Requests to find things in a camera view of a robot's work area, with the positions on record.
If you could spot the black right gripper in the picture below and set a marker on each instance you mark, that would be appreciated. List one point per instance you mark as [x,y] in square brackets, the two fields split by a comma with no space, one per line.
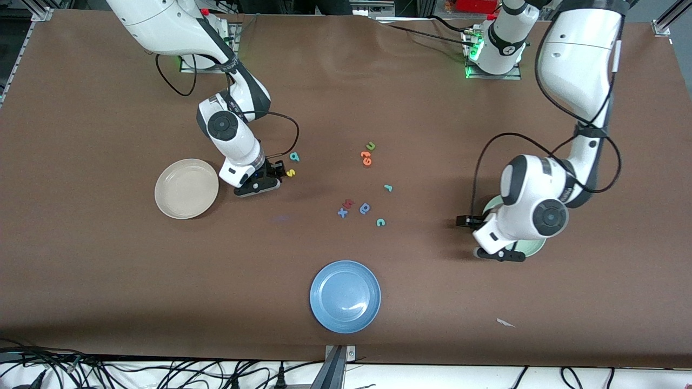
[269,169]

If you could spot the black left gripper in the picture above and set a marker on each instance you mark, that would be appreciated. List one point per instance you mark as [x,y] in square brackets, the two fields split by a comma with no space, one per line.
[478,220]

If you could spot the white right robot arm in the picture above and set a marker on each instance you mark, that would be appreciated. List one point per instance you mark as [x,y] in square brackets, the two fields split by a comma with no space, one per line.
[238,140]

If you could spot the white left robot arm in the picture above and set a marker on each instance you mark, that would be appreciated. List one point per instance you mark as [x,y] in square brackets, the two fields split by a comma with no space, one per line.
[578,54]

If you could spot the pale green plate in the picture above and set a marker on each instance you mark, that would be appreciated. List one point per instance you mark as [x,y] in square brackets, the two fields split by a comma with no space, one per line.
[532,249]

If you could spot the beige plate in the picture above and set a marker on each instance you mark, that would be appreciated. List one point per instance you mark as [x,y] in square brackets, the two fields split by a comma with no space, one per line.
[186,189]

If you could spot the white paper scrap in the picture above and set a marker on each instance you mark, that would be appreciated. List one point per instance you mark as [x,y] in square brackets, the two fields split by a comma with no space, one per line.
[505,323]

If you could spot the blue plate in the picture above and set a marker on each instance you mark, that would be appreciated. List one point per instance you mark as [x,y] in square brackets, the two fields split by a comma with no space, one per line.
[345,296]

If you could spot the brown paper table cover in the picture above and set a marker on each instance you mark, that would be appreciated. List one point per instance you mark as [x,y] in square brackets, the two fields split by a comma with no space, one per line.
[108,270]

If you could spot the black power plug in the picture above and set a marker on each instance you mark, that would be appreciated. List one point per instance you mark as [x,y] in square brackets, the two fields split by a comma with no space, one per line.
[281,374]

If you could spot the red box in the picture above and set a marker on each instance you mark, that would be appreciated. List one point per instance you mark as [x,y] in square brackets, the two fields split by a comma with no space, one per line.
[476,5]

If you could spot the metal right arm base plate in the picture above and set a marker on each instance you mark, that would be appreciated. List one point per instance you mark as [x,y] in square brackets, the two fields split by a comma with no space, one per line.
[186,67]

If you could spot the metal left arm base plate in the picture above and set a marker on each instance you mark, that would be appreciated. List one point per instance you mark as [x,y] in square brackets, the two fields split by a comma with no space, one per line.
[516,75]

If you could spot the metal table clamp bracket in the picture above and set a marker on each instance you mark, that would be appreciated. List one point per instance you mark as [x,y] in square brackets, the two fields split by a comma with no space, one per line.
[338,367]

